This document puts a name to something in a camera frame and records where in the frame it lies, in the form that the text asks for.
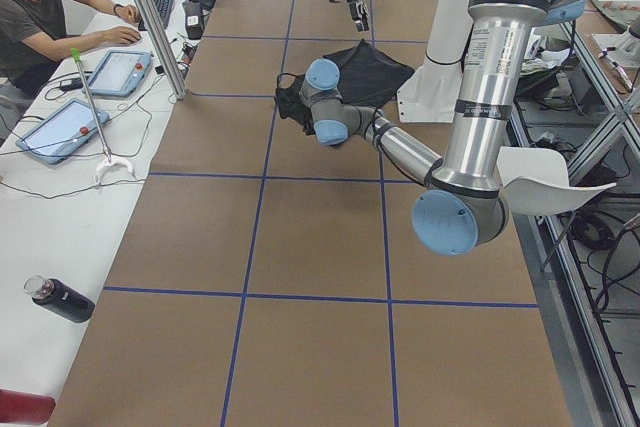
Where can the black printed t-shirt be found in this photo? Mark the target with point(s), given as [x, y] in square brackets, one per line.
[367, 77]

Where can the black box on table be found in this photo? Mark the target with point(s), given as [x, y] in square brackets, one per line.
[194, 20]

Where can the seated person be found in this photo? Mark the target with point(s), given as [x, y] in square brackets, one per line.
[34, 38]

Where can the far teach pendant tablet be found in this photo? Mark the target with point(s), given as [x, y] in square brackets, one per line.
[119, 73]

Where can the black water bottle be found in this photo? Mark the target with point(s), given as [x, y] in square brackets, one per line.
[59, 298]

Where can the aluminium frame post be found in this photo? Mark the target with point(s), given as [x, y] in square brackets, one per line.
[162, 47]

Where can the teach pendant tablet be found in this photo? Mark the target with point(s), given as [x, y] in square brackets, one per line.
[119, 73]
[60, 134]

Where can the white plastic chair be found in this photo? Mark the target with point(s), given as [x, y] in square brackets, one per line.
[535, 181]

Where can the black keyboard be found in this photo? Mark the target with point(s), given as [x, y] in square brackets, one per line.
[161, 4]

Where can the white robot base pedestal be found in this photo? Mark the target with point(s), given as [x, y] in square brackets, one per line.
[431, 93]

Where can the red bottle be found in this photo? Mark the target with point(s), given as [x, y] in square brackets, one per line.
[25, 408]

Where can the near teach pendant tablet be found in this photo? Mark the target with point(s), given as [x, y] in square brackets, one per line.
[60, 134]

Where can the reacher grabber stick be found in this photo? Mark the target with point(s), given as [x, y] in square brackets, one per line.
[110, 160]

